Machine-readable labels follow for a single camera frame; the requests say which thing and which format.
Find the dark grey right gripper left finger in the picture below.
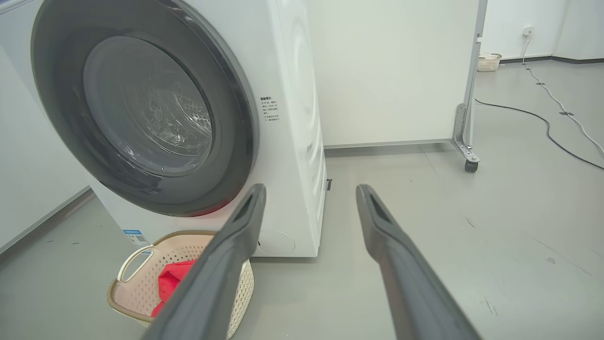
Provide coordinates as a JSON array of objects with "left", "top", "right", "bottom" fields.
[{"left": 142, "top": 183, "right": 268, "bottom": 340}]

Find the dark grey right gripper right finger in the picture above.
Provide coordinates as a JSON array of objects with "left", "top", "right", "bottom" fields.
[{"left": 355, "top": 183, "right": 482, "bottom": 340}]

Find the red jersey clothing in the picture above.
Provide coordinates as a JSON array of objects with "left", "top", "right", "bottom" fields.
[{"left": 151, "top": 259, "right": 199, "bottom": 318}]

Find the cream perforated laundry basket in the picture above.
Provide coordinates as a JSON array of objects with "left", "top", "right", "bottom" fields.
[{"left": 107, "top": 230, "right": 255, "bottom": 340}]

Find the white front-load washing machine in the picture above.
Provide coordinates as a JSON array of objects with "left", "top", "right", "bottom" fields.
[{"left": 0, "top": 0, "right": 327, "bottom": 258}]

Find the cream woven storage basket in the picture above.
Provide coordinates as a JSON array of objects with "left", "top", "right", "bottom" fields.
[{"left": 477, "top": 53, "right": 503, "bottom": 72}]

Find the blue energy label sticker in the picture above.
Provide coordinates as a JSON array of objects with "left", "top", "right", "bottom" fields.
[{"left": 122, "top": 229, "right": 151, "bottom": 249}]

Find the white partition panel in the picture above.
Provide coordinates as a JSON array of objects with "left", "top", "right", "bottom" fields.
[{"left": 304, "top": 0, "right": 488, "bottom": 148}]

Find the black floor cable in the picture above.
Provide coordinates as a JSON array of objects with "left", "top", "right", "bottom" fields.
[{"left": 474, "top": 98, "right": 604, "bottom": 170}]

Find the white floor cable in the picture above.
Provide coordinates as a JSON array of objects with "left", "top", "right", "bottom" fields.
[{"left": 520, "top": 35, "right": 604, "bottom": 159}]

